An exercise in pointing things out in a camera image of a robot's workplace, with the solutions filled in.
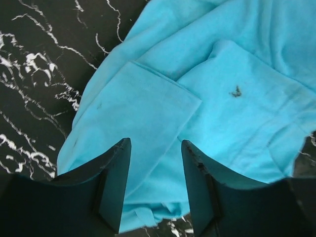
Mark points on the cyan t shirt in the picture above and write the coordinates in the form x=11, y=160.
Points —
x=237, y=78

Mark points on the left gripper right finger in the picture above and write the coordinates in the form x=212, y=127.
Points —
x=224, y=203

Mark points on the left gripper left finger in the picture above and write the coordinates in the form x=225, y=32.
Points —
x=84, y=202

